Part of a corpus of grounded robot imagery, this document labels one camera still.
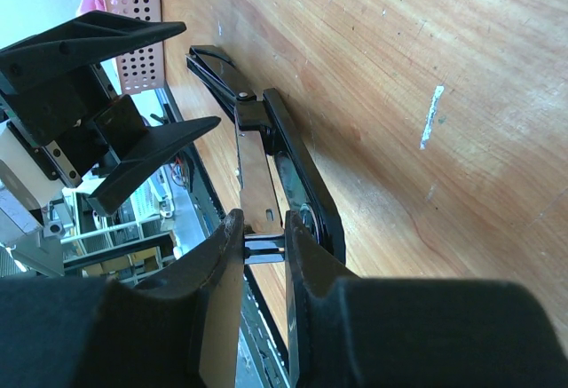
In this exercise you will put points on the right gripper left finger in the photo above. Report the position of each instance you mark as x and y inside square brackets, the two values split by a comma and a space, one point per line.
[96, 332]

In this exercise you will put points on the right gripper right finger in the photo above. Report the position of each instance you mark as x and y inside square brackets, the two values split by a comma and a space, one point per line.
[348, 331]

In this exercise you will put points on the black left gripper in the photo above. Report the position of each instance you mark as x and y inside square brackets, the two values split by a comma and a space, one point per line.
[68, 115]

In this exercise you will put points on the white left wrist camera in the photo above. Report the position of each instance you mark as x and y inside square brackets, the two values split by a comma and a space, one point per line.
[25, 190]

